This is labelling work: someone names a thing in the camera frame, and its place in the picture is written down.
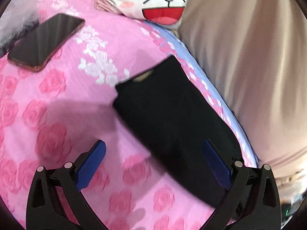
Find pink floral bed sheet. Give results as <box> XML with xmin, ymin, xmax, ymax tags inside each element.
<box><xmin>0</xmin><ymin>0</ymin><xmax>260</xmax><ymax>230</ymax></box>

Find black pants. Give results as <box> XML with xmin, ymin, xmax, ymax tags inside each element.
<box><xmin>113</xmin><ymin>55</ymin><xmax>244</xmax><ymax>208</ymax></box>

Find dark furry item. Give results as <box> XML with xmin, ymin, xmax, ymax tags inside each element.
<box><xmin>0</xmin><ymin>20</ymin><xmax>40</xmax><ymax>57</ymax></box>

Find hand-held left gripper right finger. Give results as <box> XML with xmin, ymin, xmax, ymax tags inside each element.
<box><xmin>201</xmin><ymin>139</ymin><xmax>282</xmax><ymax>230</ymax></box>

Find beige cloth cover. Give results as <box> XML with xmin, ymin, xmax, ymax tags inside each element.
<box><xmin>179</xmin><ymin>0</ymin><xmax>307</xmax><ymax>181</ymax></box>

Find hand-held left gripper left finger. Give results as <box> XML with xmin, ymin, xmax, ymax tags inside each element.
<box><xmin>26</xmin><ymin>139</ymin><xmax>107</xmax><ymax>230</ymax></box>

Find pale floral curtain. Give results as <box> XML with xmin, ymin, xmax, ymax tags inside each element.
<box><xmin>273</xmin><ymin>168</ymin><xmax>305</xmax><ymax>204</ymax></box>

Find black smartphone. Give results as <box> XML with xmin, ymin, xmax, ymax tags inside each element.
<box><xmin>7</xmin><ymin>13</ymin><xmax>86</xmax><ymax>73</ymax></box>

